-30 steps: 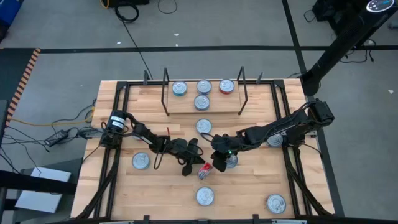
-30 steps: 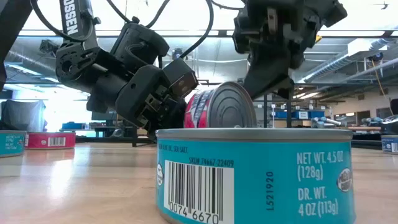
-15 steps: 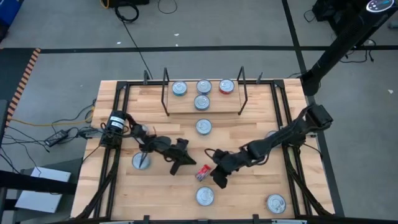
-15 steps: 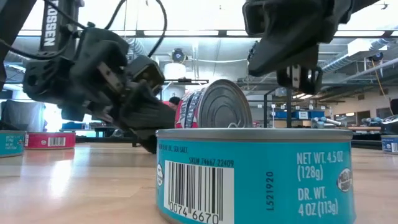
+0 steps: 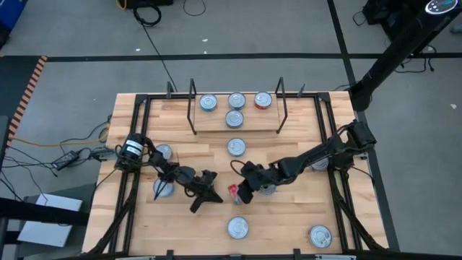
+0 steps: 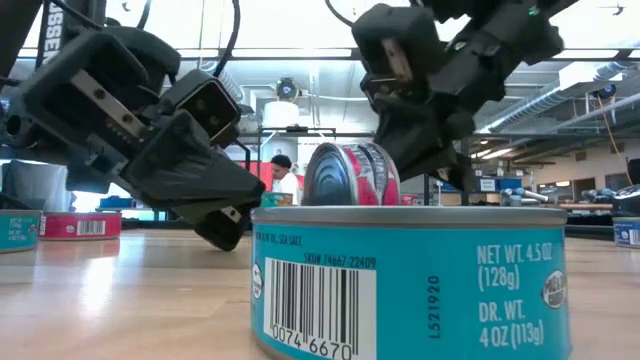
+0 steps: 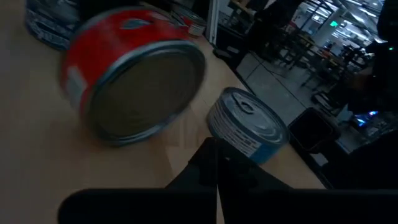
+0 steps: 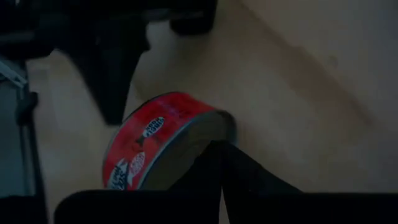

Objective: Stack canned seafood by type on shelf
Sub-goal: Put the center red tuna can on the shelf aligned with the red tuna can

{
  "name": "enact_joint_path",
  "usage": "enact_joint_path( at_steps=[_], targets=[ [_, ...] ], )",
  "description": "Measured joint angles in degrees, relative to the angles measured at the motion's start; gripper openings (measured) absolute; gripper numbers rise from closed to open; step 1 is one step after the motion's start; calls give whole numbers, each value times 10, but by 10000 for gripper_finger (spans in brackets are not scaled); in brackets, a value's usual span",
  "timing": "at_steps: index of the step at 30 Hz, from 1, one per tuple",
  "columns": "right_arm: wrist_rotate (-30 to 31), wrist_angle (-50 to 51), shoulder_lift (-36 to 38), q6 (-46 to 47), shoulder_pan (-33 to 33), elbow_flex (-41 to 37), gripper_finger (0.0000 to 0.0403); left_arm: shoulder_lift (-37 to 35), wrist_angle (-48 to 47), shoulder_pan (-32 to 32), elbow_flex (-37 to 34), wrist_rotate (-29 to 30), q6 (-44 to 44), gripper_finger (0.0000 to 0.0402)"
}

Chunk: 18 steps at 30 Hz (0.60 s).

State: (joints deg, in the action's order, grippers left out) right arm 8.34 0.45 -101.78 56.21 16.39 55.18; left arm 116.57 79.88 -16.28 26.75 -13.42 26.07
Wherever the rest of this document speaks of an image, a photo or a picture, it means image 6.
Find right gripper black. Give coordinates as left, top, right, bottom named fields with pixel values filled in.
left=351, top=2, right=477, bottom=195

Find blue label seafood can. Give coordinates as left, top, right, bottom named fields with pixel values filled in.
left=611, top=216, right=640, bottom=250

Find blue storage bins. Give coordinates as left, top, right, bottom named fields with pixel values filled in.
left=477, top=176, right=524, bottom=194

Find red fabric panel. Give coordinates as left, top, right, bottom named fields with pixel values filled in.
left=243, top=160, right=274, bottom=194

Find person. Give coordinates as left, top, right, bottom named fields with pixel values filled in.
left=269, top=153, right=302, bottom=207

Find blue box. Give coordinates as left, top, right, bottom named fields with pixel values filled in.
left=98, top=195, right=136, bottom=211

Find grey cloth cover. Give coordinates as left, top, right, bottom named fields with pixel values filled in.
left=1, top=159, right=72, bottom=215

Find white cylinder lamp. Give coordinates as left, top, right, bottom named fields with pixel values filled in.
left=261, top=100, right=301, bottom=129

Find white ceiling unit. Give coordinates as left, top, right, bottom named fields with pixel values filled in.
left=558, top=61, right=624, bottom=92

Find black chair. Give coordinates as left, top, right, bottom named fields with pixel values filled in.
left=614, top=158, right=640, bottom=218

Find black metal shelf bracket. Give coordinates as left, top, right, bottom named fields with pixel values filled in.
left=422, top=172, right=469, bottom=208

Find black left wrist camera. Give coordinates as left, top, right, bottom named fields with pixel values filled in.
left=160, top=68, right=242, bottom=150

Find silver ventilation duct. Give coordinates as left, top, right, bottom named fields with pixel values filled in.
left=478, top=61, right=637, bottom=134

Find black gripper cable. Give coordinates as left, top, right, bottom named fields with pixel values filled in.
left=212, top=0, right=243, bottom=77

